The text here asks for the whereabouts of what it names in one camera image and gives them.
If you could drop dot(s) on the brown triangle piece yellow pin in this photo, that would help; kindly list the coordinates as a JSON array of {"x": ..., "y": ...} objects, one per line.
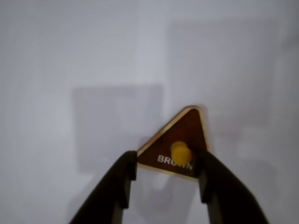
[{"x": 187, "y": 126}]

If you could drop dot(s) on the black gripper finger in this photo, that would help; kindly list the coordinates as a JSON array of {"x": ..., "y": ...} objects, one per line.
[
  {"x": 226, "y": 198},
  {"x": 112, "y": 186}
]

